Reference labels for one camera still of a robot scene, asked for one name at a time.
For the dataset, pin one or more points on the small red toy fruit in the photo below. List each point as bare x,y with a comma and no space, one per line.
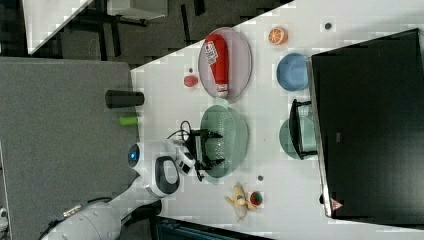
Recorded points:
256,198

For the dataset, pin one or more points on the toy orange half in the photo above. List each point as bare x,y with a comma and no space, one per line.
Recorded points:
278,36

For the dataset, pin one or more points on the peeled toy banana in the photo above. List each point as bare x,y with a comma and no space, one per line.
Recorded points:
239,202

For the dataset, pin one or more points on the green plastic strainer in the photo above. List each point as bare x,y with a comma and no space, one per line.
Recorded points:
220,118

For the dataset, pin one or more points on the blue bowl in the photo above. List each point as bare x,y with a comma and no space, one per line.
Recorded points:
292,72

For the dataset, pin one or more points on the red ketchup bottle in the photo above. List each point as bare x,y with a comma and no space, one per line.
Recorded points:
218,60

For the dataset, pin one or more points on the black cylinder post upper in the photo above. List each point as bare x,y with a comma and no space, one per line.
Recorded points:
122,99

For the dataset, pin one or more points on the black toaster oven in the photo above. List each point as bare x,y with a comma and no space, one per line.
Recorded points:
368,109

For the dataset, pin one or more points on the green toy lime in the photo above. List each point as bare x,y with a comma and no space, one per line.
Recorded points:
128,121

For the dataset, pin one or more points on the green plate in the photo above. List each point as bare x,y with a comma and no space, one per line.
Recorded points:
307,136

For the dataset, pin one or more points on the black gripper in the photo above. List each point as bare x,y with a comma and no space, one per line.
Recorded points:
195,144

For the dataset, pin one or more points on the black oven door handle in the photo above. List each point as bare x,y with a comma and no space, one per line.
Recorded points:
295,129

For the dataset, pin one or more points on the toy strawberry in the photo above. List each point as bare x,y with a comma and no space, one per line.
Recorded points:
190,81

